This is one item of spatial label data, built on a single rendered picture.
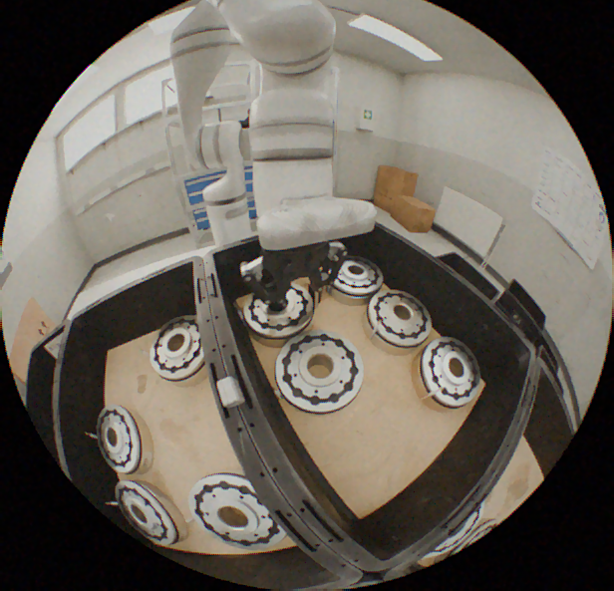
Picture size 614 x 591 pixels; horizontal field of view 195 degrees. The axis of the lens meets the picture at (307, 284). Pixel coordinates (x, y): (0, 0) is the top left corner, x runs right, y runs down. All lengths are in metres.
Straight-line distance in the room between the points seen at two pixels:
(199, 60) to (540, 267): 3.01
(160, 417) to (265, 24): 0.39
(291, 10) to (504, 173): 2.89
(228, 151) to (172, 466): 0.46
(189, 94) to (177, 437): 0.46
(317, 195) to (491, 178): 2.91
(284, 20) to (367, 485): 0.39
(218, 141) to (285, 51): 0.23
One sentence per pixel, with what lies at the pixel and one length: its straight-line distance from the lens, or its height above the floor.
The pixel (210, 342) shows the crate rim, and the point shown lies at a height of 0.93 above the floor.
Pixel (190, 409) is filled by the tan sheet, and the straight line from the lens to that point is 0.27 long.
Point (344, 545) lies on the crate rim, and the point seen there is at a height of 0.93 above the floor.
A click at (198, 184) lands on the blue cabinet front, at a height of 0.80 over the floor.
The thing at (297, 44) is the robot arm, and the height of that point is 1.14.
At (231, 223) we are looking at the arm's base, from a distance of 0.39.
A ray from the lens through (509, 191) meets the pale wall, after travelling 2.92.
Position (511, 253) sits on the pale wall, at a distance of 2.93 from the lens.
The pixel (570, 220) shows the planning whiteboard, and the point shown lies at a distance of 2.88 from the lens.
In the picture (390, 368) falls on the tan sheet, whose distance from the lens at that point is 0.26.
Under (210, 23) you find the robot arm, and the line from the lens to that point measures 0.34.
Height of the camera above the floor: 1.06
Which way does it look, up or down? 44 degrees down
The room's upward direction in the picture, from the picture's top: straight up
